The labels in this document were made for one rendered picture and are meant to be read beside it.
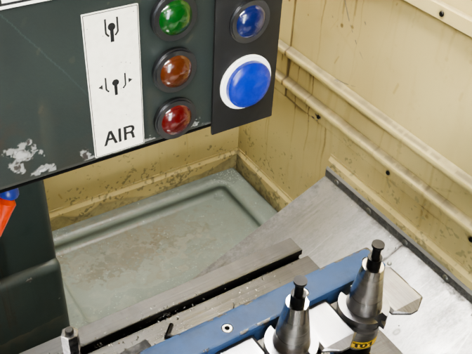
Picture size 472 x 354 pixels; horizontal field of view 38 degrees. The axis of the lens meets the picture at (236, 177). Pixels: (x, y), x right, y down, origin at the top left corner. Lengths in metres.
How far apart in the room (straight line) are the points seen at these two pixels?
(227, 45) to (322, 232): 1.19
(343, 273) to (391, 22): 0.62
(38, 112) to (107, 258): 1.46
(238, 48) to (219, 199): 1.58
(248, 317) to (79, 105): 0.51
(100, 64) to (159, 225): 1.54
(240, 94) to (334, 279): 0.51
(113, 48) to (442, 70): 0.99
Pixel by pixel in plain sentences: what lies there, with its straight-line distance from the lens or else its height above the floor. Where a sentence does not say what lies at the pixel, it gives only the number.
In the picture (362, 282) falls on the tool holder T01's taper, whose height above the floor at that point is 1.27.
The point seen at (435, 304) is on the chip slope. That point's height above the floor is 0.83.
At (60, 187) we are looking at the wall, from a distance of 1.78.
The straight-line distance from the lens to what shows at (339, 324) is 0.86.
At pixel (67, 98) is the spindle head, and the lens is 0.37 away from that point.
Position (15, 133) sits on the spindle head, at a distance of 0.37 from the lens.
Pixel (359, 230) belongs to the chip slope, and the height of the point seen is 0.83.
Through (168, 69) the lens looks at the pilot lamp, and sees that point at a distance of 0.38.
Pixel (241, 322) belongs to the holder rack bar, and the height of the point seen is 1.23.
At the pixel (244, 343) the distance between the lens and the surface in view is 0.82.
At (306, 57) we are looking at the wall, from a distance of 1.60.
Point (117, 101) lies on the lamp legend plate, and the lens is 0.38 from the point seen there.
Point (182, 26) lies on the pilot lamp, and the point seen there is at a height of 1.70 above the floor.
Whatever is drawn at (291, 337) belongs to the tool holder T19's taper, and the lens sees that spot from 0.79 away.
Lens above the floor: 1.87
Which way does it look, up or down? 39 degrees down
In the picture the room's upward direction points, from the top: 3 degrees clockwise
